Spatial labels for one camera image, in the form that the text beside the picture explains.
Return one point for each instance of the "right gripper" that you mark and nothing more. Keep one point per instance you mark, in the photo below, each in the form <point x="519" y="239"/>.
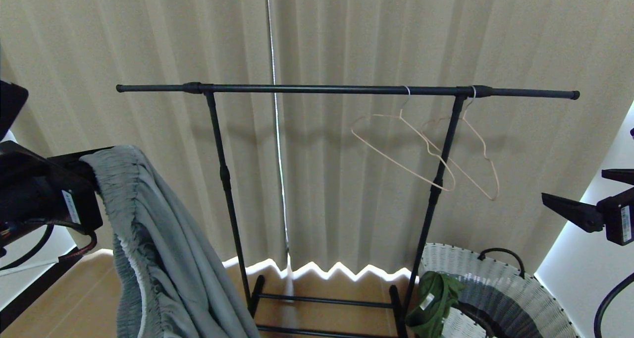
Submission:
<point x="619" y="219"/>

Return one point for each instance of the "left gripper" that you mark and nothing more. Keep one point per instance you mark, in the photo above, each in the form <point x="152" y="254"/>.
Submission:
<point x="44" y="199"/>

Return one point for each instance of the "pink clothes hanger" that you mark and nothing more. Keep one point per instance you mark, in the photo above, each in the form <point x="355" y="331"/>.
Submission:
<point x="401" y="160"/>
<point x="496" y="187"/>

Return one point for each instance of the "pale grey shorts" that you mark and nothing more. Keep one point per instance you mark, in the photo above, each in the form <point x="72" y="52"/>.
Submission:
<point x="163" y="258"/>

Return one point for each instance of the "white laundry basket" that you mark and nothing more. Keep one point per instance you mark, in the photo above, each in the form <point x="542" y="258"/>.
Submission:
<point x="545" y="303"/>

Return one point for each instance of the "black clothes rack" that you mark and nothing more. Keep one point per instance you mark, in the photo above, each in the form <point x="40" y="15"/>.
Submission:
<point x="322" y="88"/>

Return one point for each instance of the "green garment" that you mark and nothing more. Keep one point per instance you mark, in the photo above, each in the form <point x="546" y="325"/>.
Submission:
<point x="436" y="298"/>

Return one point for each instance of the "beige curtain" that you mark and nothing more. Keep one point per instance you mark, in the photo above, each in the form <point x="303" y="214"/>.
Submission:
<point x="346" y="30"/>

